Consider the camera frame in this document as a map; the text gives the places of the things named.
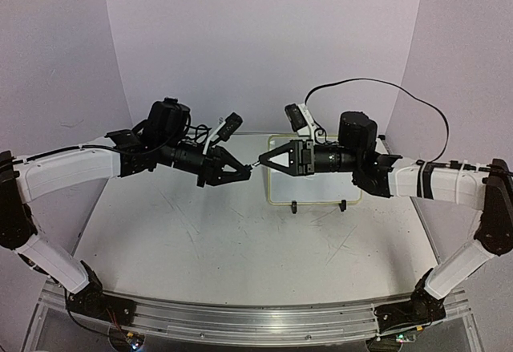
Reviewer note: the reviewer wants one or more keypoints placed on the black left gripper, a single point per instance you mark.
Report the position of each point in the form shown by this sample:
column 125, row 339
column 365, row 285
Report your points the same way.
column 216, row 175

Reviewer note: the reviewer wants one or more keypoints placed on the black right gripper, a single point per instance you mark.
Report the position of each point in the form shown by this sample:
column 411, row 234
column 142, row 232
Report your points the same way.
column 292, row 150

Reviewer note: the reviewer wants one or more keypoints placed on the yellow framed small whiteboard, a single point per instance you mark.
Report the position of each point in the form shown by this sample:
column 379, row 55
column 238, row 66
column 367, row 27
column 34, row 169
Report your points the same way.
column 317, row 188

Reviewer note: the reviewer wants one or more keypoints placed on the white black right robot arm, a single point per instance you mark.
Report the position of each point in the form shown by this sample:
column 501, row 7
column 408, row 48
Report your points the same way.
column 485, row 188

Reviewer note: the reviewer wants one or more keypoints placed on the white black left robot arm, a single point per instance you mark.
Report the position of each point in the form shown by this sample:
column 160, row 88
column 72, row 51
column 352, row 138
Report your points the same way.
column 26, row 178

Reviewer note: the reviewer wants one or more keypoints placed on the left green circuit board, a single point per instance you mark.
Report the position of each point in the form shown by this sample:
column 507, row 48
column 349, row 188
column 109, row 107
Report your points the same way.
column 121, row 341

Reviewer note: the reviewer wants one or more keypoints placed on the green circuit board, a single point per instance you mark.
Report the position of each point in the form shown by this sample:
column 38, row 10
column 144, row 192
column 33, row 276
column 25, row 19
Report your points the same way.
column 121, row 341
column 408, row 336

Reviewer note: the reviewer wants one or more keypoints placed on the right green circuit board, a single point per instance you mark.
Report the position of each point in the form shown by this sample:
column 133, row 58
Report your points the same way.
column 408, row 336

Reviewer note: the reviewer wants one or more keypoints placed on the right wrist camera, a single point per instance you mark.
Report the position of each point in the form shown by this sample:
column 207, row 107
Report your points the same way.
column 302, row 121

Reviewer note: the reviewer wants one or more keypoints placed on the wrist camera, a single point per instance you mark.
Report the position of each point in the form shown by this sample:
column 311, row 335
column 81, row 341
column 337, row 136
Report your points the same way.
column 223, row 132
column 302, row 121

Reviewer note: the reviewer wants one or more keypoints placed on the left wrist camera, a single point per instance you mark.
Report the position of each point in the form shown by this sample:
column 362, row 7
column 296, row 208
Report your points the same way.
column 223, row 132

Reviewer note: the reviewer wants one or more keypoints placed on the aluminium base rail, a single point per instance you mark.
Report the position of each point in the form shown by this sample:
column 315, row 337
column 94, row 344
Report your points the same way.
column 288, row 325

